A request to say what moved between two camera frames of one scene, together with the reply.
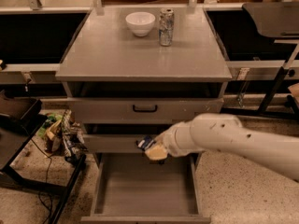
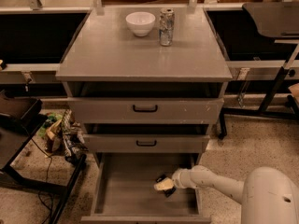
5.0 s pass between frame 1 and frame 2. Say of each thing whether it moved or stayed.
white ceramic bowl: stayed
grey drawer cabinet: stayed
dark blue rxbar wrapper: moved
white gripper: moved
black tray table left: stayed
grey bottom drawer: stayed
